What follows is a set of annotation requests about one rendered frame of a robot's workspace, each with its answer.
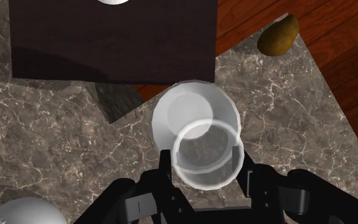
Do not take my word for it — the white bowl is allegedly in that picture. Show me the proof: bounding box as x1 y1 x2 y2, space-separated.
151 80 242 156

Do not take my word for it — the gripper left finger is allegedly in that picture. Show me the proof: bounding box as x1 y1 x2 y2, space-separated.
73 150 196 224

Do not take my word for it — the grey round object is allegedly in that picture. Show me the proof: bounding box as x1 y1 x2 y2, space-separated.
0 196 69 224

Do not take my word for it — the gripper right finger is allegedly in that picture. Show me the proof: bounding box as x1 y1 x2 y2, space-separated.
232 144 358 224

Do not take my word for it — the clear glass cup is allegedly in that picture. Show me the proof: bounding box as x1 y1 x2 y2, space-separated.
171 118 245 191

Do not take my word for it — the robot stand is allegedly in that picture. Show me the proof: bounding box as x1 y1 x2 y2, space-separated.
8 0 219 85

